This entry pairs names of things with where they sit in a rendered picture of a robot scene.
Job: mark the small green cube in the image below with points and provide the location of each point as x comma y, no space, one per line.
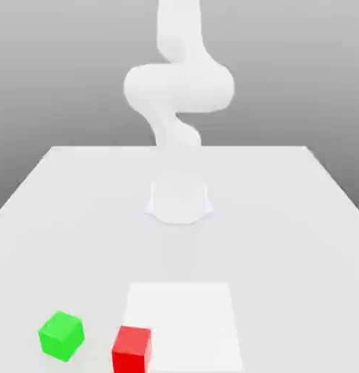
61,336

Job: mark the small red cube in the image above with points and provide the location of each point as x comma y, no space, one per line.
131,349

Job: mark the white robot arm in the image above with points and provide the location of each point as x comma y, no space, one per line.
179,87

